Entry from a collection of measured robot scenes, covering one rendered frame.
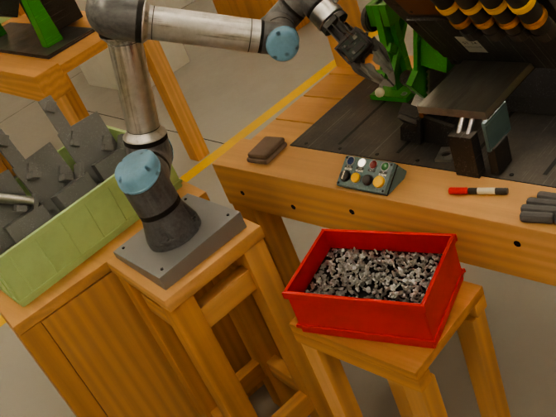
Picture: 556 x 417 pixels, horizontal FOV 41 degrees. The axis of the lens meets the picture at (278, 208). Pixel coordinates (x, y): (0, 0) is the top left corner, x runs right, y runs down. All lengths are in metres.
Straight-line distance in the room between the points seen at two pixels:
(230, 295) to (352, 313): 0.52
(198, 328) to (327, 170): 0.52
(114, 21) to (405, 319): 0.89
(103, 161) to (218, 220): 0.65
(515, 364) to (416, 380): 1.06
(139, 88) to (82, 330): 0.76
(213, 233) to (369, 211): 0.39
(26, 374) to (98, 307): 1.22
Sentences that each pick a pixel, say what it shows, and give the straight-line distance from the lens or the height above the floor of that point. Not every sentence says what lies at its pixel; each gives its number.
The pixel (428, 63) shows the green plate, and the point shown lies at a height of 1.12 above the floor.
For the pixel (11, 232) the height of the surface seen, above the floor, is 0.91.
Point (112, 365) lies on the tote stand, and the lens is 2.34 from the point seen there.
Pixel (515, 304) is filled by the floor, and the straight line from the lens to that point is 2.69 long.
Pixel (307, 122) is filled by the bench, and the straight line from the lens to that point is 2.22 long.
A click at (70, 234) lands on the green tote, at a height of 0.89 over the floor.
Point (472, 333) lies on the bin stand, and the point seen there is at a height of 0.71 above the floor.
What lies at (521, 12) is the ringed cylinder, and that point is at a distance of 1.34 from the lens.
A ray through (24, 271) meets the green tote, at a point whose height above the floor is 0.88.
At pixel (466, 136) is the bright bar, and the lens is 1.67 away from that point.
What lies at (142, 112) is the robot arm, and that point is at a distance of 1.90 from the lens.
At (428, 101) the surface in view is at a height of 1.13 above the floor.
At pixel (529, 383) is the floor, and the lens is 2.45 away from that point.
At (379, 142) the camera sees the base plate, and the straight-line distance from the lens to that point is 1.96.
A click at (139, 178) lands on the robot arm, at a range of 1.81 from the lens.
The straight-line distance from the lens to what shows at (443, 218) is 1.66.
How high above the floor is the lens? 1.87
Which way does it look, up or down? 32 degrees down
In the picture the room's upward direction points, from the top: 22 degrees counter-clockwise
